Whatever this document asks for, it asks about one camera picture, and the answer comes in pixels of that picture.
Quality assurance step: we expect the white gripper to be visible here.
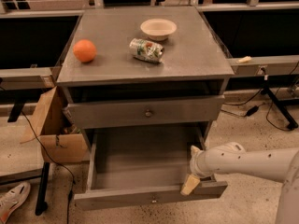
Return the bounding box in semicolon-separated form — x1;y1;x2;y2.
180;146;213;196

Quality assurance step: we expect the grey drawer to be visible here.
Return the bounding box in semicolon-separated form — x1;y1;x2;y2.
67;95;224;129
75;124;227;210

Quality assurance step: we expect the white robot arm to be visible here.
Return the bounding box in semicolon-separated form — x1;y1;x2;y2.
180;142;299;224

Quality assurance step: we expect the grey top drawer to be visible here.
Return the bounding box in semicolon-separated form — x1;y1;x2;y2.
67;95;224;129

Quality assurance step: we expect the grey drawer cabinet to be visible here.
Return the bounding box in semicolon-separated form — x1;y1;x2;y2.
57;7;233;142

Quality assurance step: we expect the black table leg right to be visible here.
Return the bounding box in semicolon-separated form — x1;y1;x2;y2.
261;81;299;131

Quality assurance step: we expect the black table leg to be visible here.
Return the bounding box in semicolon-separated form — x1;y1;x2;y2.
261;81;299;131
35;162;50;216

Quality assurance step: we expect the small yellow foam piece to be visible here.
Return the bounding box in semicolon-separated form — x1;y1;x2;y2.
237;56;251;63

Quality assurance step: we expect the crushed green soda can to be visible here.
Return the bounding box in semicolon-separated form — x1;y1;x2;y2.
129;38;164;63

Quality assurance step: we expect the brown cardboard box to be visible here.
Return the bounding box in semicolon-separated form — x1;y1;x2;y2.
21;87;87;163

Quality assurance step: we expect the black table leg left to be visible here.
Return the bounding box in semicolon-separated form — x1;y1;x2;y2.
35;162;50;216

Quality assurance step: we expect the orange fruit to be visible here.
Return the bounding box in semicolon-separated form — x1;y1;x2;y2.
73;39;96;63

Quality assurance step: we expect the white sneaker shoe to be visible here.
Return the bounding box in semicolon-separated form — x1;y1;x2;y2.
0;182;31;224

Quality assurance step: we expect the black power adapter cable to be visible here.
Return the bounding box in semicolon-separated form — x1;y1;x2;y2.
220;89;265;119

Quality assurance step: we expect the black floor cable left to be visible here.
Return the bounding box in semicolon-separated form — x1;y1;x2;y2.
20;109;77;224

